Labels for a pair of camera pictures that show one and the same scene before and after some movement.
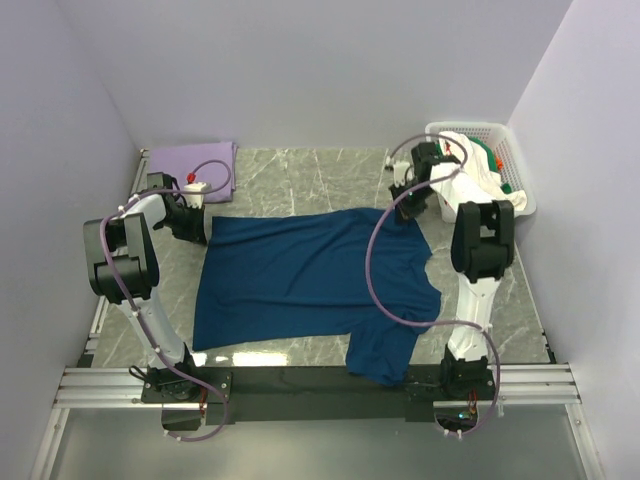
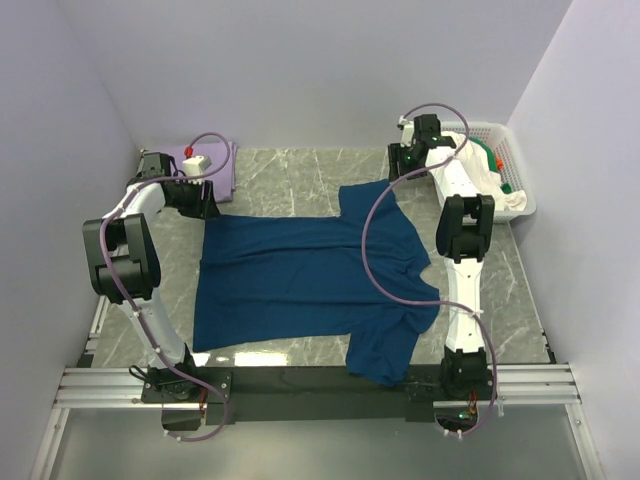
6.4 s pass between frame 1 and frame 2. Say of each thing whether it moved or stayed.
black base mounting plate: stayed
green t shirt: stayed
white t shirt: stayed
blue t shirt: stayed
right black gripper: moved
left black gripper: moved
